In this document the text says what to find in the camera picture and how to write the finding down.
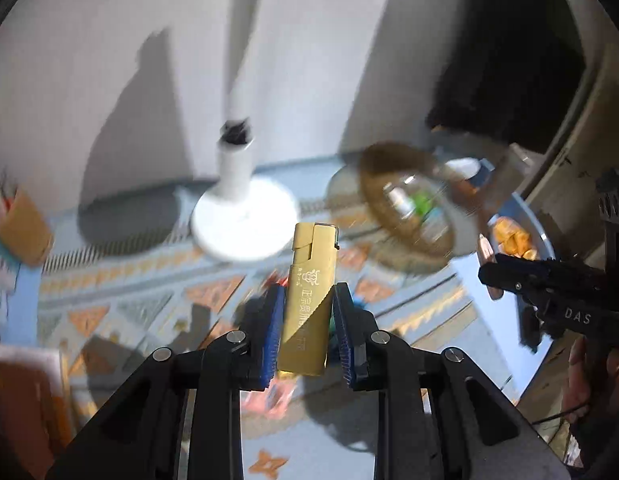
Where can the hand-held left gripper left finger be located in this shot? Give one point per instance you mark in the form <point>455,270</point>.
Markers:
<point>270,337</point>

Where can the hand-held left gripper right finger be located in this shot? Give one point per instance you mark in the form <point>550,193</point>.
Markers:
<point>342,340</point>

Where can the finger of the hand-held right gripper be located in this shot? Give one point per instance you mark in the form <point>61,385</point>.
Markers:
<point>530,330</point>
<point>539,280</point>

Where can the gold lighter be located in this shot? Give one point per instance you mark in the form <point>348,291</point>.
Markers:
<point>309,305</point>

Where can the copper bullet-shaped lighter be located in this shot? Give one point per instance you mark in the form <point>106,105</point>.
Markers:
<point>488,247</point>

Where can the amber ribbed glass bowl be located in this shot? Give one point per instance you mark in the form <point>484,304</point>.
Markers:
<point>414,200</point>

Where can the person's right hand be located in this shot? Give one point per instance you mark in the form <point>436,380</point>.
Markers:
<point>584,385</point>

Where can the blue plate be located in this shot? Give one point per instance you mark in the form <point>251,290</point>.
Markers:
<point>542,240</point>

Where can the orange snacks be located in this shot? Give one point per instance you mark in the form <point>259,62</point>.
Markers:
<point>512,237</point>

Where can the pink packet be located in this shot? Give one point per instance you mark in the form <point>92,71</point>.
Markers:
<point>267,400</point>

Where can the patterned blue tablecloth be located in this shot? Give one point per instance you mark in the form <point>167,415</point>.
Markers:
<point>154,290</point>

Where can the white and blue cup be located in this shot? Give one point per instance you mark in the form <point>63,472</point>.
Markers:
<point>464,167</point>

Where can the dark cloth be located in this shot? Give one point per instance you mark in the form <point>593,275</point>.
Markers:
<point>504,60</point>

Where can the brown cardboard box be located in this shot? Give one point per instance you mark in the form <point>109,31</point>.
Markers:
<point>24,227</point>

